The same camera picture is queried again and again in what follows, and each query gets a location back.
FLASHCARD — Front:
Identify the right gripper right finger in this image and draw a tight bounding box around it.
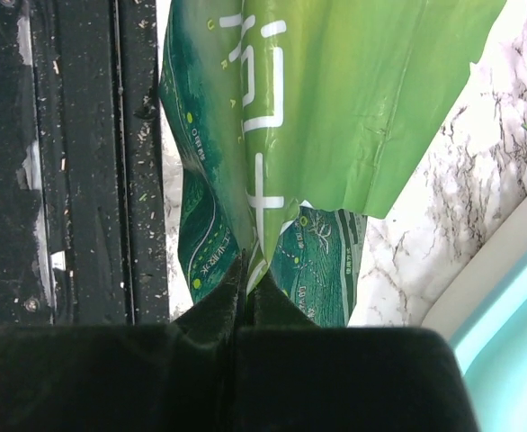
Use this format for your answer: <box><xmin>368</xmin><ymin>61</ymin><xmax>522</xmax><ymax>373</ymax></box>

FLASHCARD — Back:
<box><xmin>236</xmin><ymin>277</ymin><xmax>478</xmax><ymax>431</ymax></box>

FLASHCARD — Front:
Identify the teal white litter box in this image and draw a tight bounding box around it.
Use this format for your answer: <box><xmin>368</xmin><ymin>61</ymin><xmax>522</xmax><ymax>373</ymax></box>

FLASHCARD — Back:
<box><xmin>422</xmin><ymin>196</ymin><xmax>527</xmax><ymax>431</ymax></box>

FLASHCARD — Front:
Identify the green litter bag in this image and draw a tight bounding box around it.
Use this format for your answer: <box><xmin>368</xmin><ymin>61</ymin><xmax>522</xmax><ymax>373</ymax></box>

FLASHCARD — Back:
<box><xmin>160</xmin><ymin>1</ymin><xmax>504</xmax><ymax>327</ymax></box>

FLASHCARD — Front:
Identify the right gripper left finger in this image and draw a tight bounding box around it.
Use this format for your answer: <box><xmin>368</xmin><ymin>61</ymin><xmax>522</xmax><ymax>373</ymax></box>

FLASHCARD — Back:
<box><xmin>0</xmin><ymin>256</ymin><xmax>246</xmax><ymax>431</ymax></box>

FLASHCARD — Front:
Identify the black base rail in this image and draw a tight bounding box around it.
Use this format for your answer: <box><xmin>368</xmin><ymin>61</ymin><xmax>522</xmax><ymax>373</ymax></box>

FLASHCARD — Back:
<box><xmin>0</xmin><ymin>1</ymin><xmax>169</xmax><ymax>326</ymax></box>

